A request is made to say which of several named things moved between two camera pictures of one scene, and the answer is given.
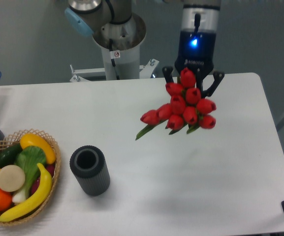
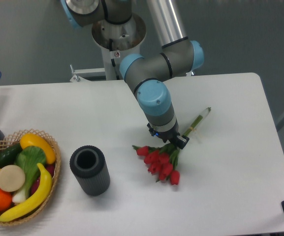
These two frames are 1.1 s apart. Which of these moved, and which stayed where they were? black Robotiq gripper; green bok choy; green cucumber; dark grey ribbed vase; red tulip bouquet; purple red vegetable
Moved: red tulip bouquet; black Robotiq gripper
Stayed: dark grey ribbed vase; purple red vegetable; green cucumber; green bok choy
